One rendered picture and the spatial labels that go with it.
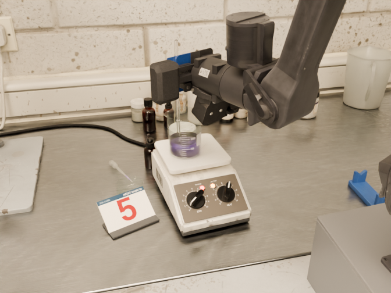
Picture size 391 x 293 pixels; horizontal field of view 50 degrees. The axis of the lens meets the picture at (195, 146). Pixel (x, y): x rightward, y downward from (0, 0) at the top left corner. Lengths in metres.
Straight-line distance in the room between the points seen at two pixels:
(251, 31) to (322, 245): 0.30
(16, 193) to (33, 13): 0.48
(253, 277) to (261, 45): 0.34
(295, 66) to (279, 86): 0.03
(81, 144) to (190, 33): 0.43
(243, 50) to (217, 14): 0.65
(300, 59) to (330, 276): 0.29
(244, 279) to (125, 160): 0.42
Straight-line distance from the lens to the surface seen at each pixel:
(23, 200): 0.85
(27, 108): 1.19
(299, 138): 1.06
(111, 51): 1.18
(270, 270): 0.68
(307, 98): 0.55
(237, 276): 0.66
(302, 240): 0.74
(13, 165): 0.98
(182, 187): 0.73
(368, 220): 0.61
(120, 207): 0.76
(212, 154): 0.78
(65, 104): 1.18
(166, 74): 0.61
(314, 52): 0.51
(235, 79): 0.59
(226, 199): 0.72
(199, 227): 0.72
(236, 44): 0.56
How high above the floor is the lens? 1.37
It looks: 28 degrees down
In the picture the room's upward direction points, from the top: straight up
